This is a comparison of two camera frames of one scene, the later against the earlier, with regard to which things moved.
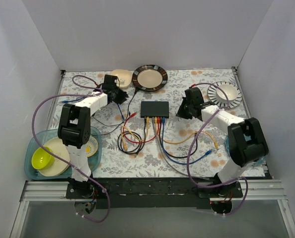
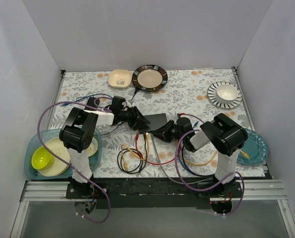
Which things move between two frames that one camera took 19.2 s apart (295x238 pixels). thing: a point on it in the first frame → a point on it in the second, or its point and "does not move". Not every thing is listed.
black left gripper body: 121,95 → 134,117
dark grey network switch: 154,109 → 156,120
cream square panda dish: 125,77 does not move
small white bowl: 229,90 does not move
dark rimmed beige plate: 149,78 does not move
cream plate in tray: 57,146 does not move
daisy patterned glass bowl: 91,147 does not move
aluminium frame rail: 257,191 does not move
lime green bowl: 42,159 does not move
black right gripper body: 183,110 → 167,130
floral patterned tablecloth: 142,138 does not move
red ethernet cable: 132,115 → 143,157
